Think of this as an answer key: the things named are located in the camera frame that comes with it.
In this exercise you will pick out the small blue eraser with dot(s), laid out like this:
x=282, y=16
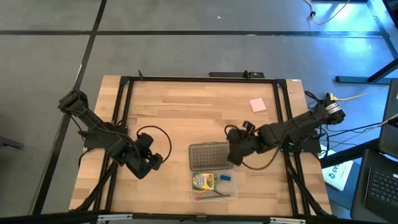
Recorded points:
x=225, y=178

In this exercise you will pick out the black aluminium table frame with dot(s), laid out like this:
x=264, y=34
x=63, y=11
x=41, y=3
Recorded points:
x=186, y=79

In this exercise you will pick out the silver metal bracket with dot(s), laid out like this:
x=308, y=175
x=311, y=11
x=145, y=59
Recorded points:
x=115, y=217
x=287, y=221

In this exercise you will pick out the black bar with camera mount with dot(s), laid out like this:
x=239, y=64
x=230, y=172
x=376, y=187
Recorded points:
x=230, y=74

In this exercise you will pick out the black aluminium crossbar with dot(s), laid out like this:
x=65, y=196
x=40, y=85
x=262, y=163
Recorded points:
x=46, y=220

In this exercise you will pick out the clear pencil case grey lid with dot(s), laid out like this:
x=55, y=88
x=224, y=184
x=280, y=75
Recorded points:
x=208, y=155

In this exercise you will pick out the black laptop with keyboard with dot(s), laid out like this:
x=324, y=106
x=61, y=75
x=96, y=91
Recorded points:
x=382, y=186

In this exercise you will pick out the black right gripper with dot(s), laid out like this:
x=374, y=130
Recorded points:
x=242, y=143

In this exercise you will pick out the pencil with red eraser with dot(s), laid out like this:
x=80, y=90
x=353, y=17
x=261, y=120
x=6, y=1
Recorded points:
x=214, y=197

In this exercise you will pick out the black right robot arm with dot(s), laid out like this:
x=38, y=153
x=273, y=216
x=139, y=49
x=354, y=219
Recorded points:
x=298, y=127

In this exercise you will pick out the pink sticky note pad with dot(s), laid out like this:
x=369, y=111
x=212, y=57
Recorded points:
x=257, y=105

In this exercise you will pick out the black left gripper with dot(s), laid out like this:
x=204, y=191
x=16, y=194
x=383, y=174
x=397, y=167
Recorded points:
x=143, y=158

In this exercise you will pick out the green yellow crayon box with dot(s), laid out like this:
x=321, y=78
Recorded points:
x=203, y=181

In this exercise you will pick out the grey floor object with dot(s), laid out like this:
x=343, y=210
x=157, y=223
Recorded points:
x=9, y=142

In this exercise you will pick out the dark desk leg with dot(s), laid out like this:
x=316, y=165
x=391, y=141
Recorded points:
x=360, y=80

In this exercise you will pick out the dark computer monitor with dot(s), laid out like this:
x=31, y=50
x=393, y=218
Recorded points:
x=390, y=124

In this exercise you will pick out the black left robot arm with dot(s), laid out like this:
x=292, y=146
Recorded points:
x=93, y=127

